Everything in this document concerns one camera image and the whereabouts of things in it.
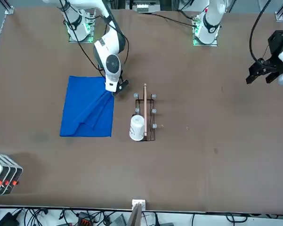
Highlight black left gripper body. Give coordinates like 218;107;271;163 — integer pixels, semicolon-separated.
258;30;283;72

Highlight blue towel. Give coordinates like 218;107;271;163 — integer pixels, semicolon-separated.
59;75;115;138

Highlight white smiley face cup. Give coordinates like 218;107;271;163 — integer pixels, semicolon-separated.
128;114;146;142

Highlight white power strip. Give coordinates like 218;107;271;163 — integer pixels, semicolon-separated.
134;0;153;14

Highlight black hub with red ports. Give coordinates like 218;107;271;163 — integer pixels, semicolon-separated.
77;213;95;226

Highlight black wire cup rack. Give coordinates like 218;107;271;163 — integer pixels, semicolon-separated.
133;82;157;142

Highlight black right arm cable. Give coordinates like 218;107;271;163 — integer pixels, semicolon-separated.
97;0;130;73

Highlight black left arm base cable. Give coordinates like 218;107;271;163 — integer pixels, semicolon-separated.
141;11;195;28

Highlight aluminium profile post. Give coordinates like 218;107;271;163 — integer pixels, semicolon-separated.
127;199;147;226

